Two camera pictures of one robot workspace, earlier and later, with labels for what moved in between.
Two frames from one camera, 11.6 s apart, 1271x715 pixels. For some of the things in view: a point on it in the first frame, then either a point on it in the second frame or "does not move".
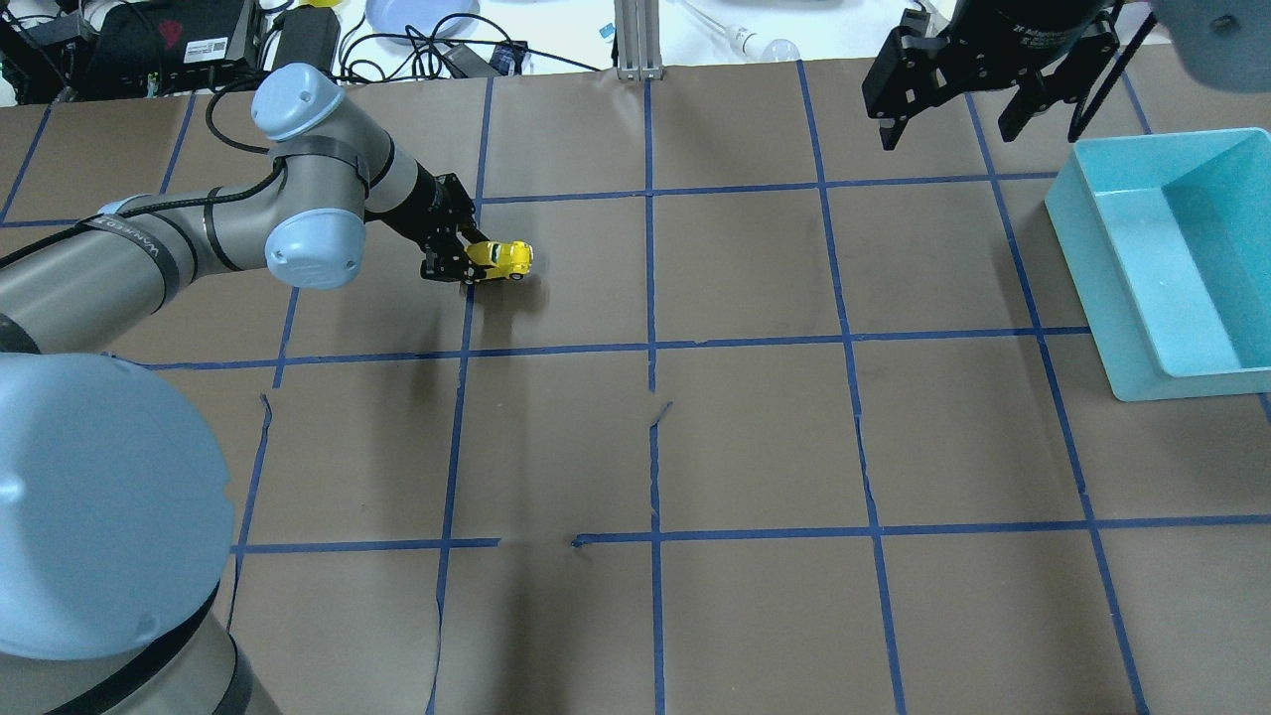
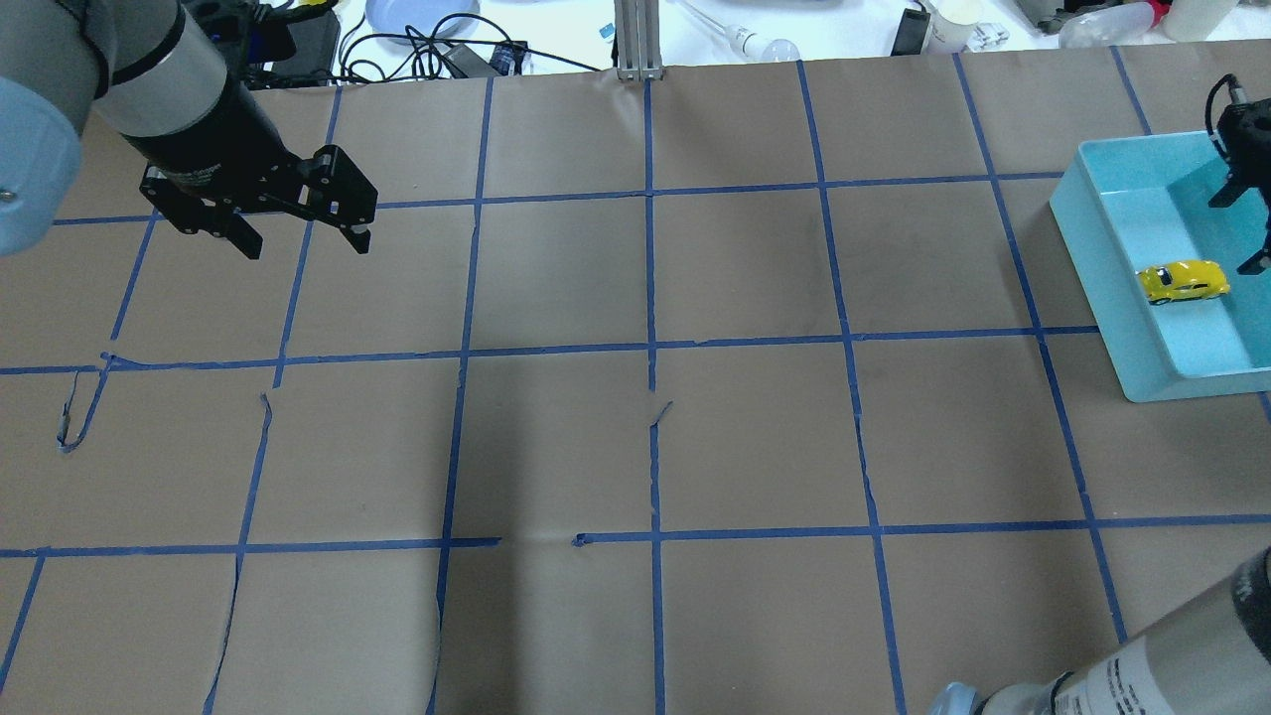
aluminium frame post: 638,40 does not move
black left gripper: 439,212 to 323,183
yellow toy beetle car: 509,259 to 1183,280
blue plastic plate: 420,21 does not move
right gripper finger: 892,129 to 1259,262
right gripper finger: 1032,97 to 1228,193
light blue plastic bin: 1168,240 does not move
